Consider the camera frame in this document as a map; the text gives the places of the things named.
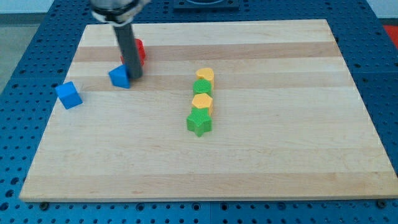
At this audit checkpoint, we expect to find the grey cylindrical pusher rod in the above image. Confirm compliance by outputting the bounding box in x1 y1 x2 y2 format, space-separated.
114 24 143 79

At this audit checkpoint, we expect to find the blue cube block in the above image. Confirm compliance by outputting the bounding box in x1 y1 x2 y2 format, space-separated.
55 82 83 110

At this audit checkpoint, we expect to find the blue triangle block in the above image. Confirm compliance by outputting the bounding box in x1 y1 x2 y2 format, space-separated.
108 65 130 88

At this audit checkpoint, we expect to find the red block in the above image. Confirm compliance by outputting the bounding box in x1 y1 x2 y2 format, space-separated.
120 38 146 67

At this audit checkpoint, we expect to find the yellow heart block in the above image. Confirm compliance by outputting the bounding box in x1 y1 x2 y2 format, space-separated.
195 67 215 89

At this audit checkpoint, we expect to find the green cylinder block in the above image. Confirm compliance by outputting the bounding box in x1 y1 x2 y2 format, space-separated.
193 79 212 96

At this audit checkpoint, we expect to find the yellow hexagon block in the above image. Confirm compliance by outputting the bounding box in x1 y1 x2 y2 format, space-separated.
192 93 213 116

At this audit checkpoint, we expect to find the green star block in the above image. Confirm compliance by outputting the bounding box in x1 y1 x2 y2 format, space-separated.
186 108 212 137

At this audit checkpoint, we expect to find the light wooden board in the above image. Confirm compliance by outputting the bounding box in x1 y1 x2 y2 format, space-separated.
19 19 397 202

